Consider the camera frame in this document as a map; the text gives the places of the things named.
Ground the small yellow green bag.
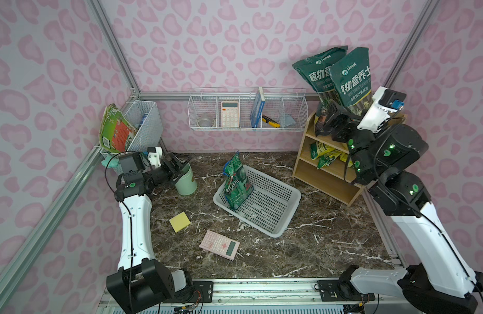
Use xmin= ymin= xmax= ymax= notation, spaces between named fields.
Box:
xmin=317 ymin=150 xmax=342 ymax=169
xmin=310 ymin=142 xmax=335 ymax=160
xmin=340 ymin=153 xmax=353 ymax=167

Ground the dark green soil bag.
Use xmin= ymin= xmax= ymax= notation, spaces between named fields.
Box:
xmin=293 ymin=46 xmax=348 ymax=131
xmin=330 ymin=47 xmax=372 ymax=116

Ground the colourful blue green fertilizer bag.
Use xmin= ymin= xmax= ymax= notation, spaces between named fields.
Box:
xmin=223 ymin=151 xmax=254 ymax=211

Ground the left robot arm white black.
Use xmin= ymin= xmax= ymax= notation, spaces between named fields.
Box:
xmin=106 ymin=147 xmax=193 ymax=313

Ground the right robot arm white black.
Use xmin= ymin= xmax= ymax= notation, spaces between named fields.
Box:
xmin=324 ymin=104 xmax=483 ymax=313

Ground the wooden shelf unit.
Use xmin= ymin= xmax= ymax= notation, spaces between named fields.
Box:
xmin=292 ymin=110 xmax=407 ymax=207

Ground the green red snack bag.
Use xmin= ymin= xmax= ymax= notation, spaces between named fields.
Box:
xmin=99 ymin=104 xmax=138 ymax=153

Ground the mint green pencil cup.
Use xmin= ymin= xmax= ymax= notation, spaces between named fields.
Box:
xmin=175 ymin=164 xmax=198 ymax=196

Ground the clear glass bowl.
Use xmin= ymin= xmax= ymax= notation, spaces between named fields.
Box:
xmin=197 ymin=114 xmax=216 ymax=128

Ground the yellow sticky note pad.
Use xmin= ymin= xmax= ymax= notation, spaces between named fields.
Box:
xmin=169 ymin=212 xmax=190 ymax=233

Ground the mint green star hook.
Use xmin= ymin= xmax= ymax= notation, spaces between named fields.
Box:
xmin=102 ymin=155 xmax=122 ymax=175

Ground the light blue cup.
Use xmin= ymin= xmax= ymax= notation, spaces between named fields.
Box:
xmin=283 ymin=114 xmax=296 ymax=128

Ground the white mesh side basket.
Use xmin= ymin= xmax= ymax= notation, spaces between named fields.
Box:
xmin=116 ymin=100 xmax=164 ymax=152

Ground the yellow utility knife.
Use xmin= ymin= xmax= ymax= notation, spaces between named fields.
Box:
xmin=261 ymin=115 xmax=281 ymax=128

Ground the pink calculator in basket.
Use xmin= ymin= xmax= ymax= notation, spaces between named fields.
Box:
xmin=221 ymin=101 xmax=240 ymax=128

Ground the pink calculator on floor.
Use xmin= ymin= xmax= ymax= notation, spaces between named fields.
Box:
xmin=199 ymin=230 xmax=240 ymax=261

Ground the blue book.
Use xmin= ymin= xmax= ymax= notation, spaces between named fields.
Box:
xmin=250 ymin=86 xmax=266 ymax=129

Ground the white plastic basket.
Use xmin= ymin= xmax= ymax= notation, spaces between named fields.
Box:
xmin=214 ymin=166 xmax=301 ymax=238

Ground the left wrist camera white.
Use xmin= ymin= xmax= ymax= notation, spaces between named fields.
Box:
xmin=147 ymin=147 xmax=163 ymax=169

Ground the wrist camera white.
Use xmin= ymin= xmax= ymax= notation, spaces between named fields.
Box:
xmin=147 ymin=147 xmax=163 ymax=169
xmin=357 ymin=86 xmax=407 ymax=133

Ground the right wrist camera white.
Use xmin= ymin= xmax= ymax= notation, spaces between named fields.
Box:
xmin=357 ymin=86 xmax=407 ymax=133

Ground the white wire wall basket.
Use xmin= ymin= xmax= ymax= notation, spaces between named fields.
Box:
xmin=187 ymin=87 xmax=308 ymax=132

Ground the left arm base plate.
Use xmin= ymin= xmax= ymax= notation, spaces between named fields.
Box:
xmin=164 ymin=281 xmax=214 ymax=304

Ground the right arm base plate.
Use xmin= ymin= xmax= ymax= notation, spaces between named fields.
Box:
xmin=313 ymin=279 xmax=376 ymax=303

